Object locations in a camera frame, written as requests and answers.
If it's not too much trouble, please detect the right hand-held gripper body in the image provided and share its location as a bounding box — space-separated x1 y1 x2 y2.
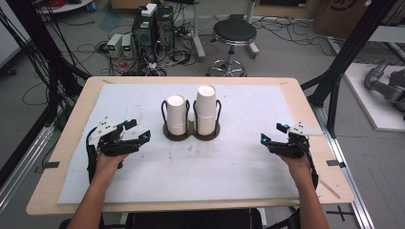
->
268 121 326 159

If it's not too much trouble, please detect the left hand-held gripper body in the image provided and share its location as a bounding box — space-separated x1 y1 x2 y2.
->
88 116 141 157

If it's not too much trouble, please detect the short stack of white cups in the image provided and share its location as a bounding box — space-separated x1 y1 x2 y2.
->
166 94 187 136

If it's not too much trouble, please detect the brown cup holder with wire loops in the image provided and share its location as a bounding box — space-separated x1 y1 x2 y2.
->
160 98 223 142

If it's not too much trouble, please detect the person's left hand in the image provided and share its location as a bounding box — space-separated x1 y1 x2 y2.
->
94 153 130 185

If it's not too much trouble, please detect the person's right hand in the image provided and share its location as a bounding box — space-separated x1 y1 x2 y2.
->
279 155 315 189

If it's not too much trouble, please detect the wooden table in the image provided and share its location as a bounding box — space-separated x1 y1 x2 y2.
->
26 75 355 217

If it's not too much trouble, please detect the black tape piece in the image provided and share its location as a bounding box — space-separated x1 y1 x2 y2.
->
326 158 347 169
42 160 61 170

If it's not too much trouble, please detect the thin wooden strip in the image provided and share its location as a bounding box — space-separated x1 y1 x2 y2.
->
317 177 341 200

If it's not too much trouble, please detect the white foam mat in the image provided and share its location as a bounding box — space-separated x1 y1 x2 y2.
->
56 83 322 205

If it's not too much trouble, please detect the tall stack of white cups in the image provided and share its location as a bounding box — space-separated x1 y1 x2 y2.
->
194 84 218 136

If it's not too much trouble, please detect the grey bench power supply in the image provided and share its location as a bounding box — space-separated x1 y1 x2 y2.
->
120 33 135 59
106 32 124 58

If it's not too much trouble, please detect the white floor board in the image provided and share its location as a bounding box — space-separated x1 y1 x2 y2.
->
343 62 405 134

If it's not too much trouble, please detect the black computer tower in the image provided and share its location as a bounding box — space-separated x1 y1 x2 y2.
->
155 5 176 52
131 13 158 64

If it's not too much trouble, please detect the person's dark clothing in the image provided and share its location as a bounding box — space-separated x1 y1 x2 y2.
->
125 208 266 229

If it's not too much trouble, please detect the white desk leg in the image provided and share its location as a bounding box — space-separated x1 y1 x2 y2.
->
245 0 261 60
190 0 207 62

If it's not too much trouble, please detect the black round stool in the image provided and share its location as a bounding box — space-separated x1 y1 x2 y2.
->
205 17 259 78

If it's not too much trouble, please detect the white box on computer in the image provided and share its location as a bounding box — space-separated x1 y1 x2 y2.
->
140 3 159 18

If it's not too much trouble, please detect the cardboard box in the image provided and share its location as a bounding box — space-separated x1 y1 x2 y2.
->
312 0 405 40

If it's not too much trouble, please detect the white round table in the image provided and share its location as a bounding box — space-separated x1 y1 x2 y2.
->
37 0 94 15

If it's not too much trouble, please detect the right hand-held gripper black cable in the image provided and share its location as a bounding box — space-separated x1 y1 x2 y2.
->
303 139 320 191

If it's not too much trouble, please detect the aluminium floor rail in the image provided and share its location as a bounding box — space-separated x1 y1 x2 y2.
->
312 104 376 229
0 124 55 213

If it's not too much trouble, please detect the tangle of floor cables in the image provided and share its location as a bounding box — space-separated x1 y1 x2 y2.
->
95 39 199 77

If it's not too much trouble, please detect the black frame post with cables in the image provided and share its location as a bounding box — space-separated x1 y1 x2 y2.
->
0 0 92 128

